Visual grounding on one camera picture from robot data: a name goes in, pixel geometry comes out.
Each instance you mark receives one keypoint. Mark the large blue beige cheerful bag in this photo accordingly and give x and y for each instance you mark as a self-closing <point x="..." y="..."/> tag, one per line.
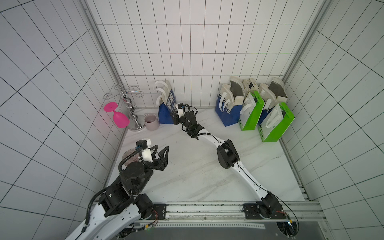
<point x="230" y="102"/>

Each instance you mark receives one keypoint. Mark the metal wire rack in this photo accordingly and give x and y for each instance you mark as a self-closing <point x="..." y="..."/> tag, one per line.
<point x="137" y="122"/>

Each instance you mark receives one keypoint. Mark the pale pink ceramic cup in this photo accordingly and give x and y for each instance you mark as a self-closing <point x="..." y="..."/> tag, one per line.
<point x="151" y="122"/>

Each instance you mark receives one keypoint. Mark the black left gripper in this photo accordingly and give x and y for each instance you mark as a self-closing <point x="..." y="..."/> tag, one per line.
<point x="163" y="161"/>

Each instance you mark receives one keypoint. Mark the blue beige bag at back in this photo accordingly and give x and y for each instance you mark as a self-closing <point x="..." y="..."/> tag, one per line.
<point x="166" y="102"/>

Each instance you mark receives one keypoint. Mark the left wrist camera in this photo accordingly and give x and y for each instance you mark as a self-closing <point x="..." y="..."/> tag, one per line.
<point x="144" y="150"/>

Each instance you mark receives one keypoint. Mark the pink plastic goblet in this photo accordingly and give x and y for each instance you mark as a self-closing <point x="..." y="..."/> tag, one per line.
<point x="120" y="119"/>

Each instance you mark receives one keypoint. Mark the navy beige small bag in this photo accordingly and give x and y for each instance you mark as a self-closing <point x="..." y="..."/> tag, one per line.
<point x="250" y="85"/>

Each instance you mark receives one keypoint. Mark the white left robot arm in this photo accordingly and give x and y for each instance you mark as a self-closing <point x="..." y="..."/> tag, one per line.
<point x="122" y="208"/>

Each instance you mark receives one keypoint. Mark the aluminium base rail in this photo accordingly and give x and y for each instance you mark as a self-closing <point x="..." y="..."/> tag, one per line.
<point x="205" y="214"/>

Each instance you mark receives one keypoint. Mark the green white bag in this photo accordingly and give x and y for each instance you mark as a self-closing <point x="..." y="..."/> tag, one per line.
<point x="273" y="123"/>
<point x="252" y="109"/>

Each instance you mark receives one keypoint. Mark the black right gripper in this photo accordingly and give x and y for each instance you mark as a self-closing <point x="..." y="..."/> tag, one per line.
<point x="182" y="117"/>

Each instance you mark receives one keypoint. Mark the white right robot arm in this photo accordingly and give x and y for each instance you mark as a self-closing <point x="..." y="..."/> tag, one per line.
<point x="267" y="204"/>

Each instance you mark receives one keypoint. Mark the blue beige takeout bag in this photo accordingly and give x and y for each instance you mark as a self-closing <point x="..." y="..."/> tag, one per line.
<point x="272" y="94"/>

